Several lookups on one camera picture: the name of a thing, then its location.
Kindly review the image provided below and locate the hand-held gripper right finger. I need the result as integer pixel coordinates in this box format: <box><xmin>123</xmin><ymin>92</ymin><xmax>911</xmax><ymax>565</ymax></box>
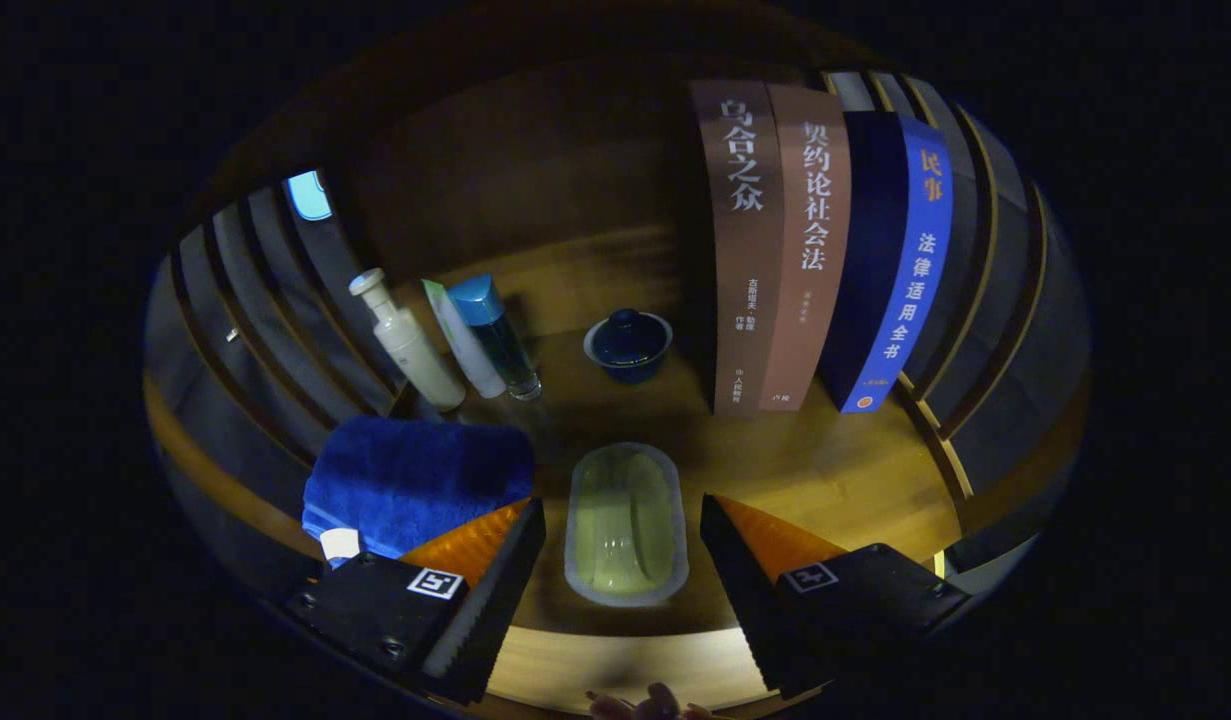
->
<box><xmin>700</xmin><ymin>493</ymin><xmax>974</xmax><ymax>701</ymax></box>

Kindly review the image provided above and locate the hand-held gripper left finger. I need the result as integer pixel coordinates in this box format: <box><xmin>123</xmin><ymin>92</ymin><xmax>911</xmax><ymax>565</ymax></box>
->
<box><xmin>285</xmin><ymin>497</ymin><xmax>546</xmax><ymax>706</ymax></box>

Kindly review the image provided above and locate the yellow scrub brush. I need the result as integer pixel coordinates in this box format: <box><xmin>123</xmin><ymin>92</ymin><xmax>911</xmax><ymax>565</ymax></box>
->
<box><xmin>563</xmin><ymin>442</ymin><xmax>690</xmax><ymax>609</ymax></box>

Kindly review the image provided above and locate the wooden countertop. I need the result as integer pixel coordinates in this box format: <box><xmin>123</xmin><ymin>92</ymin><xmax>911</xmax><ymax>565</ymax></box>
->
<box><xmin>143</xmin><ymin>225</ymin><xmax>1091</xmax><ymax>716</ymax></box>

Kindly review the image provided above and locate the wooden cabinet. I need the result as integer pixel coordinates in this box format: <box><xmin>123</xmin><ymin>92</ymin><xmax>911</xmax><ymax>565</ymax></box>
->
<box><xmin>143</xmin><ymin>20</ymin><xmax>1093</xmax><ymax>717</ymax></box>

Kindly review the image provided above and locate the blue folded towel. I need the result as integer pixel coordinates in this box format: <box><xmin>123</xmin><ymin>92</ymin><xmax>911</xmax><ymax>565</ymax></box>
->
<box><xmin>302</xmin><ymin>415</ymin><xmax>536</xmax><ymax>571</ymax></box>

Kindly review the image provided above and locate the pale green tube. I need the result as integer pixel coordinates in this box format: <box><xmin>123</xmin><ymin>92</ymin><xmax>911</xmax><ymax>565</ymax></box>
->
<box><xmin>421</xmin><ymin>278</ymin><xmax>507</xmax><ymax>400</ymax></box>

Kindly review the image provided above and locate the teal capped bottle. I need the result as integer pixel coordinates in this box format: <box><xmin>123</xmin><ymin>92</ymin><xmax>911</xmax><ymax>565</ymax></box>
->
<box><xmin>447</xmin><ymin>274</ymin><xmax>543</xmax><ymax>402</ymax></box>

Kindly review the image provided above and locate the white pump bottle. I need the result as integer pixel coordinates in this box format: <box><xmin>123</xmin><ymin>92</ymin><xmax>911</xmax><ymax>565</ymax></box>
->
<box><xmin>349</xmin><ymin>267</ymin><xmax>467</xmax><ymax>413</ymax></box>

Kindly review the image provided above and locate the dark blue lidded teacup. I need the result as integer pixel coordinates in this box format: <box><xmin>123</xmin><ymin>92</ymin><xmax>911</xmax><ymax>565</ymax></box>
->
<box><xmin>583</xmin><ymin>308</ymin><xmax>674</xmax><ymax>386</ymax></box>

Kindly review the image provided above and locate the dark brown book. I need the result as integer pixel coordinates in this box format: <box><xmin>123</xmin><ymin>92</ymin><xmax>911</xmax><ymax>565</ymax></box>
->
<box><xmin>689</xmin><ymin>79</ymin><xmax>784</xmax><ymax>418</ymax></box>

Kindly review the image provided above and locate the reddish brown book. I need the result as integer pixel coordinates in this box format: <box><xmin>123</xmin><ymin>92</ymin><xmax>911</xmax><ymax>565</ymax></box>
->
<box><xmin>758</xmin><ymin>84</ymin><xmax>853</xmax><ymax>412</ymax></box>

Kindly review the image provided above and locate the blue book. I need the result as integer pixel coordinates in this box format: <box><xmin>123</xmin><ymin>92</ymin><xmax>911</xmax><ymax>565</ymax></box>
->
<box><xmin>818</xmin><ymin>110</ymin><xmax>955</xmax><ymax>414</ymax></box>

